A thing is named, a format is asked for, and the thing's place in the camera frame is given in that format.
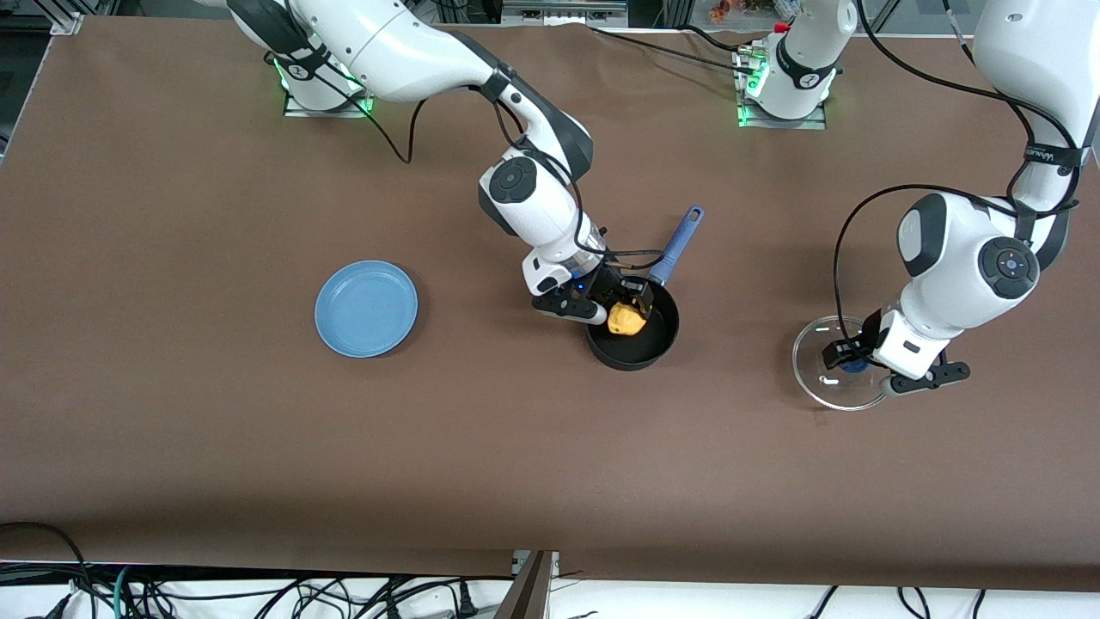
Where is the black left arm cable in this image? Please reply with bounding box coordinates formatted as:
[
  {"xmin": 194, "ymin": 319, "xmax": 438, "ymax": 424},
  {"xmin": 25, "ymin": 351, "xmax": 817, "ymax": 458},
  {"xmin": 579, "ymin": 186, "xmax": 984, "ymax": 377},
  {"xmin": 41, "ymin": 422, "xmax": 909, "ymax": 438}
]
[{"xmin": 832, "ymin": 0, "xmax": 1082, "ymax": 349}]

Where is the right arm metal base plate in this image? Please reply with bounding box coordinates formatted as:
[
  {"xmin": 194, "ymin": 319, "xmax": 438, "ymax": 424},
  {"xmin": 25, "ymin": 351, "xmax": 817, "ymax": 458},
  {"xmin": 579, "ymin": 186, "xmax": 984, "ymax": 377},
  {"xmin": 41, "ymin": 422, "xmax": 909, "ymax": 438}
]
[{"xmin": 284, "ymin": 52, "xmax": 379, "ymax": 119}]

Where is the yellow potato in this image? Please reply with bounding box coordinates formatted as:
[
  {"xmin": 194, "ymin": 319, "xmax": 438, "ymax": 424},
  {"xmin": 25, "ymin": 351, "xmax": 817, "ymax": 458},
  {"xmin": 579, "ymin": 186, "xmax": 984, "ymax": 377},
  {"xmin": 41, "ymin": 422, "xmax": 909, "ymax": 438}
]
[{"xmin": 607, "ymin": 301, "xmax": 647, "ymax": 338}]

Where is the brown table cover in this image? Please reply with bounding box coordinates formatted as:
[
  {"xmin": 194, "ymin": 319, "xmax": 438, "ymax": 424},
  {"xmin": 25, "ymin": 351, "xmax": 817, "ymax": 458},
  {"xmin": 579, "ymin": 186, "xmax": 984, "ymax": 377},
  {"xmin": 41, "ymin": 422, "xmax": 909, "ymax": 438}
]
[{"xmin": 0, "ymin": 17, "xmax": 1100, "ymax": 594}]

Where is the silver metal rail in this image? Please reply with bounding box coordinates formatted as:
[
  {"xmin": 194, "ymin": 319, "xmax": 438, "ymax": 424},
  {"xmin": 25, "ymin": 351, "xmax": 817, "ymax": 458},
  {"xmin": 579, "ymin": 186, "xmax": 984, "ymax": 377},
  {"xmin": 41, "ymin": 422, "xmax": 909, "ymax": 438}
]
[{"xmin": 503, "ymin": 0, "xmax": 628, "ymax": 25}]

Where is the aluminium frame post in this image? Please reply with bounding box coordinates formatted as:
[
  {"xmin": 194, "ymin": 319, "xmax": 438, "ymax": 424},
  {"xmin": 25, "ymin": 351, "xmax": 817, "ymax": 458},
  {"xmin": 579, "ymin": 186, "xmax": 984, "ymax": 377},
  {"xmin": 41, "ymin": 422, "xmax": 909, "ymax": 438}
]
[{"xmin": 47, "ymin": 0, "xmax": 87, "ymax": 37}]

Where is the glass lid with blue knob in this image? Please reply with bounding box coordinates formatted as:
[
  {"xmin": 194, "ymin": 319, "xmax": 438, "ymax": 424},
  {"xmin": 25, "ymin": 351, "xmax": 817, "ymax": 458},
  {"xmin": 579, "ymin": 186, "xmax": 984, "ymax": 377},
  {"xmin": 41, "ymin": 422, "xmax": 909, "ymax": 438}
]
[{"xmin": 791, "ymin": 316, "xmax": 895, "ymax": 412}]

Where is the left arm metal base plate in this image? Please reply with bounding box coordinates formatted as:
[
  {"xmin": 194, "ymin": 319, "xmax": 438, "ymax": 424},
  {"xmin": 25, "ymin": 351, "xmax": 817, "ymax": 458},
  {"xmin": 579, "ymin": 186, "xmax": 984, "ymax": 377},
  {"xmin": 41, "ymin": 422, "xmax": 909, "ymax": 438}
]
[{"xmin": 737, "ymin": 47, "xmax": 828, "ymax": 130}]

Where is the blue round plate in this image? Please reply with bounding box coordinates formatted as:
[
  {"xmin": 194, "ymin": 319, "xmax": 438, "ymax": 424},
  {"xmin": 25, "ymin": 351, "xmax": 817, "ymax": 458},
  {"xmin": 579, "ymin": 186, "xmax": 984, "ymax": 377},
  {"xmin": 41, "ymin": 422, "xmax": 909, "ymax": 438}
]
[{"xmin": 314, "ymin": 260, "xmax": 419, "ymax": 359}]

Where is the black cable on table cover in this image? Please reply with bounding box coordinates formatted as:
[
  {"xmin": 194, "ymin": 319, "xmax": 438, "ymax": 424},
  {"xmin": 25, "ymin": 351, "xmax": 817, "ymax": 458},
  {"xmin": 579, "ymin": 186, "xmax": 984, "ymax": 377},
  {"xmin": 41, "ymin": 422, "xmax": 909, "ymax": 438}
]
[{"xmin": 589, "ymin": 24, "xmax": 766, "ymax": 74}]

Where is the aluminium profile beam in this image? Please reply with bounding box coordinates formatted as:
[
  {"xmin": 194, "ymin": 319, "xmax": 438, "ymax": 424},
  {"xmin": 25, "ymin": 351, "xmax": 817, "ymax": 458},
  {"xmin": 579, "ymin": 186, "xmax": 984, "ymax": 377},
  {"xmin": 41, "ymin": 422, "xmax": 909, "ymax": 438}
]
[{"xmin": 494, "ymin": 550, "xmax": 559, "ymax": 619}]

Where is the black pot with blue handle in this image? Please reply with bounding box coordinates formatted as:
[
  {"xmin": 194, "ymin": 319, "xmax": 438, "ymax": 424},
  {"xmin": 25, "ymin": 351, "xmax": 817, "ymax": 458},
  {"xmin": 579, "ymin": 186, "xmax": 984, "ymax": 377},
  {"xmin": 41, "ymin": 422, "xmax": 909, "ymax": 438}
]
[{"xmin": 586, "ymin": 205, "xmax": 706, "ymax": 372}]

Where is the black looping floor cable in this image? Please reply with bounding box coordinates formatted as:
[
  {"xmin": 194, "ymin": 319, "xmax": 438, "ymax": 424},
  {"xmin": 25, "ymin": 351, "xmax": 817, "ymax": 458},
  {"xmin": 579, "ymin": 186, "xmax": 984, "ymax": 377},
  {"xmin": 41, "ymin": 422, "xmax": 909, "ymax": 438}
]
[{"xmin": 0, "ymin": 520, "xmax": 97, "ymax": 619}]

